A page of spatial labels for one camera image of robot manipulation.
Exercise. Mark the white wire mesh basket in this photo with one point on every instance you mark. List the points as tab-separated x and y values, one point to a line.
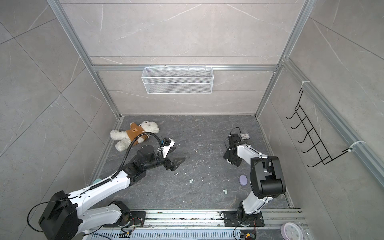
178	80

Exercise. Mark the small black square box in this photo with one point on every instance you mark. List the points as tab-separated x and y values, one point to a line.
245	136

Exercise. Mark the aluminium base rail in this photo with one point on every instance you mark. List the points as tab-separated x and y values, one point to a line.
197	224

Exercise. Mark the white teddy bear brown shirt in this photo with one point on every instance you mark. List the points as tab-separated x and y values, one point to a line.
124	138

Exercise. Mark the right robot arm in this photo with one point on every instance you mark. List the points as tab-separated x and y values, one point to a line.
266	180

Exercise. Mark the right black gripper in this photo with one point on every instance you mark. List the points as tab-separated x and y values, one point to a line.
227	155

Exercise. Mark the pink round alarm clock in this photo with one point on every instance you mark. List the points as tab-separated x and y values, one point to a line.
291	231

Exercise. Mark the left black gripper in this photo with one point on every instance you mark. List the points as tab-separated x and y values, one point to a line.
174	165

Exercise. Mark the purple earbud charging case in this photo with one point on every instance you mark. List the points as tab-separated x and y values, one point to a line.
243	180

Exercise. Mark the black wall hook rack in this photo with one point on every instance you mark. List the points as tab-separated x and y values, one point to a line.
312	136

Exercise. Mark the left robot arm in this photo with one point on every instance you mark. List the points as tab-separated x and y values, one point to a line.
67	215

